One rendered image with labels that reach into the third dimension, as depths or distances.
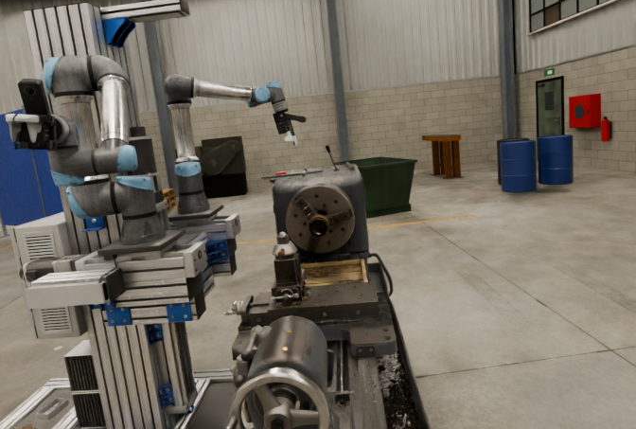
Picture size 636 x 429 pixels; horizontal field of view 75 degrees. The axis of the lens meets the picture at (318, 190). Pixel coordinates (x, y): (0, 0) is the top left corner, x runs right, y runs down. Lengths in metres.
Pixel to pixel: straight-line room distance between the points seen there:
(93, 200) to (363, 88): 10.90
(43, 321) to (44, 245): 0.32
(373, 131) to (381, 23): 2.97
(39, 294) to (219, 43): 10.92
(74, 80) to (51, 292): 0.69
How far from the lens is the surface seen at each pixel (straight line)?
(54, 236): 1.91
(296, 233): 1.89
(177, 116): 2.14
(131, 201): 1.55
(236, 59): 12.09
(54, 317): 2.03
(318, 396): 0.66
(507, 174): 8.12
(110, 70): 1.54
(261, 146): 11.81
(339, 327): 1.29
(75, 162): 1.31
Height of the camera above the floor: 1.49
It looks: 9 degrees down
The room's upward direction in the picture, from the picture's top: 6 degrees counter-clockwise
